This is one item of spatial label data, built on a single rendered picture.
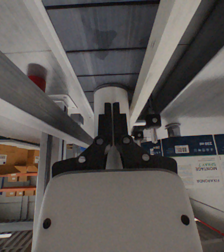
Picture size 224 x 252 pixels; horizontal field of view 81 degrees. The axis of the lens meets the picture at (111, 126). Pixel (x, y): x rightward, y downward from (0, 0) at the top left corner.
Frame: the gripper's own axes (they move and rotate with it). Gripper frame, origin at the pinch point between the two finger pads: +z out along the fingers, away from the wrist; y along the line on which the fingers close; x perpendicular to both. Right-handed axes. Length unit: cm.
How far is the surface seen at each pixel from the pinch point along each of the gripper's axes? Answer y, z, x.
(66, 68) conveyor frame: -5.0, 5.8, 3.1
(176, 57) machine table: 10.3, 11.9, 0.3
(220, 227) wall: 377, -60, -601
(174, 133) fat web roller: 18.3, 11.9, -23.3
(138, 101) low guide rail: 3.1, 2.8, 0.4
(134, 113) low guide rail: 3.2, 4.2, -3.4
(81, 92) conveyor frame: -4.7, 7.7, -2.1
